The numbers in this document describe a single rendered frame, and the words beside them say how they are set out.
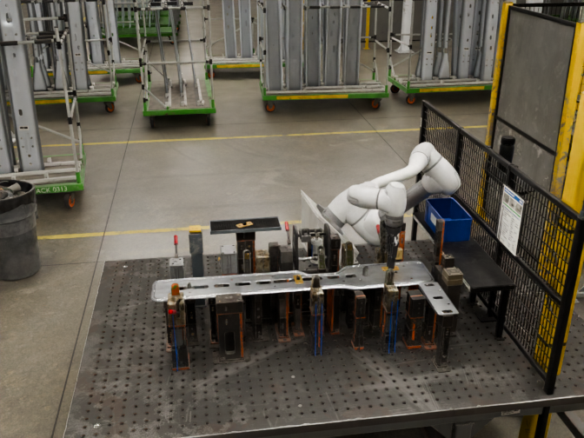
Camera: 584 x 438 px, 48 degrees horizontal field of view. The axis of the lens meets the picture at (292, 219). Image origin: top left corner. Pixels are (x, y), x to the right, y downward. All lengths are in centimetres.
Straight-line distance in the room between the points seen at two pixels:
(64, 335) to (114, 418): 195
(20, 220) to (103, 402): 266
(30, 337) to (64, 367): 47
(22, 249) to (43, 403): 165
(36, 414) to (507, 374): 263
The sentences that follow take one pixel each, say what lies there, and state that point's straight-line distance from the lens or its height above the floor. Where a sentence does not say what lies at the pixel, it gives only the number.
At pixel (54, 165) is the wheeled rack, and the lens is 732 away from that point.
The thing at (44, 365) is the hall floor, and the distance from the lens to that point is 461.
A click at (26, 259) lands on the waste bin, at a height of 17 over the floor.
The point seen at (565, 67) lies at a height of 167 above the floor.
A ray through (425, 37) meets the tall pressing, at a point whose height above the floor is 96.
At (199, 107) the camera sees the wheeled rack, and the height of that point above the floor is 28.
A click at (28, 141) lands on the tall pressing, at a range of 708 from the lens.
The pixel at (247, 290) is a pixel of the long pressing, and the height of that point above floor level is 100.
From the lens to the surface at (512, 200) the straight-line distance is 328.
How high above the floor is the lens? 260
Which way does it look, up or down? 24 degrees down
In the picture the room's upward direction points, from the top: straight up
